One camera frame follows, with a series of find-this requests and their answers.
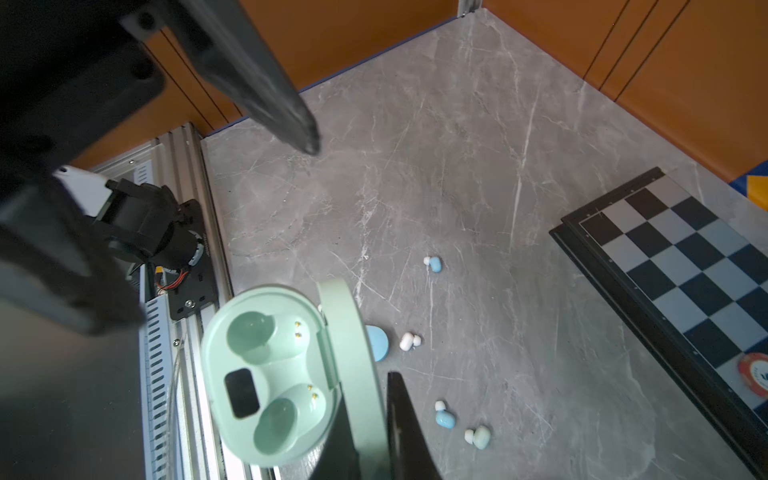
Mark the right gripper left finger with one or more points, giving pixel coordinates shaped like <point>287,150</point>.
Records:
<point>227,51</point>

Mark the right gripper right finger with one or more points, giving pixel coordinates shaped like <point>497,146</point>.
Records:
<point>407,449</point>

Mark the white earbud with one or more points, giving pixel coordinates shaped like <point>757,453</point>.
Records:
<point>409,340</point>

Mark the light blue earbud case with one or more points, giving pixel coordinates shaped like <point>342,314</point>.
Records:
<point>378,341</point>

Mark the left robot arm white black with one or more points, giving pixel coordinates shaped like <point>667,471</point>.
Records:
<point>140,223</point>

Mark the blue earbud centre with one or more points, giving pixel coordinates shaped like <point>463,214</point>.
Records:
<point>443,417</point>

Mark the blue earbud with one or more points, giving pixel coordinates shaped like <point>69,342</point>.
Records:
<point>443,417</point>
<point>433,263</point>

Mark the mint earbud centre right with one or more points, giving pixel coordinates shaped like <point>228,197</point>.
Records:
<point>479,437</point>

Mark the blue earbud far left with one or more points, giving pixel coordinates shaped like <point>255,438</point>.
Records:
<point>433,263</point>

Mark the black white chessboard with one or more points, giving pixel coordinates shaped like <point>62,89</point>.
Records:
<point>690,287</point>

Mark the red poker chip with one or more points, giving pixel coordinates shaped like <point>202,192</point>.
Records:
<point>753,369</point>

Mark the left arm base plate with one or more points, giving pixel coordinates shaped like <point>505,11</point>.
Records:
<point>189,282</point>

